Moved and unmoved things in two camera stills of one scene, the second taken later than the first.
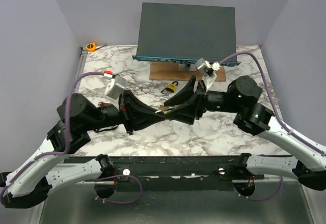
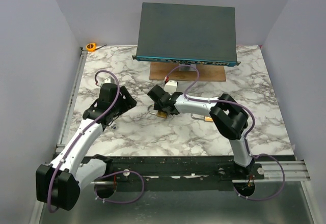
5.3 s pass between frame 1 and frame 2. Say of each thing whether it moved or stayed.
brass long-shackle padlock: moved
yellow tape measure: stayed
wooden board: stayed
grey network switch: stayed
